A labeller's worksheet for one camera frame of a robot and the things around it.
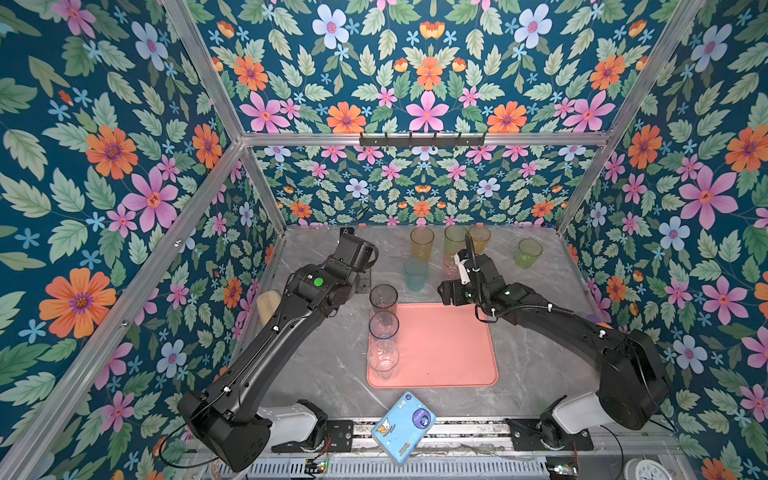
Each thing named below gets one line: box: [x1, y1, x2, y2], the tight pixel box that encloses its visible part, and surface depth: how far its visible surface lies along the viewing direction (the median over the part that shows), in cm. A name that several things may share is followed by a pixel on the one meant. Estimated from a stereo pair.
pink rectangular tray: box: [366, 303, 499, 388], surface depth 88 cm
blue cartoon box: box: [371, 391, 437, 466], surface depth 72 cm
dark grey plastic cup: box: [369, 284, 399, 314], surface depth 86 cm
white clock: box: [624, 453, 675, 480], surface depth 68 cm
